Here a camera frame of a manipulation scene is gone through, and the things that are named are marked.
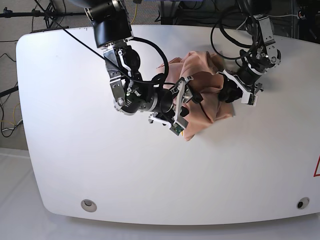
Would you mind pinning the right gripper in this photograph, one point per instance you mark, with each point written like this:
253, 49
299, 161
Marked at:
167, 105

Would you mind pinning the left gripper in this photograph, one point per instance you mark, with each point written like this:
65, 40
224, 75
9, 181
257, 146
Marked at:
237, 83

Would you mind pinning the peach pink T-shirt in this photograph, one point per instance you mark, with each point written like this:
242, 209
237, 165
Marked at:
203, 67

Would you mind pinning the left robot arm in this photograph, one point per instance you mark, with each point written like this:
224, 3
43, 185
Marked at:
257, 58

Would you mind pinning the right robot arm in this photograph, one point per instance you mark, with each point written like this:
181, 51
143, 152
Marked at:
112, 30

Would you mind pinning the red triangle warning sticker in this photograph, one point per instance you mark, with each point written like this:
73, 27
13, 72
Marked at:
317, 169

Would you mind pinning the black tripod stand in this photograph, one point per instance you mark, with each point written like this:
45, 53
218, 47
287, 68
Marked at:
49, 12

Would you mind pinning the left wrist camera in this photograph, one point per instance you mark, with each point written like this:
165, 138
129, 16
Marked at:
249, 98

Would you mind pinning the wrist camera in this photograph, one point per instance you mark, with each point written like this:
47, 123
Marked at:
178, 127
249, 98

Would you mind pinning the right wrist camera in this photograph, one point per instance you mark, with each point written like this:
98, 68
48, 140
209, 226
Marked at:
178, 127

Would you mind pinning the black equipment frame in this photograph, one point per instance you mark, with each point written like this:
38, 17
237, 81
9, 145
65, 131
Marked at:
297, 19

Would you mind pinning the right table cable grommet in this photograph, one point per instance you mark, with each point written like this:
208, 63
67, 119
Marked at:
303, 203

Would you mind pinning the table cable grommet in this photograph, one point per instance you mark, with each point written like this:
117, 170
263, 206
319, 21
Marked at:
303, 203
88, 205

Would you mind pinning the left table cable grommet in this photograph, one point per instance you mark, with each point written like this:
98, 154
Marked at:
88, 205

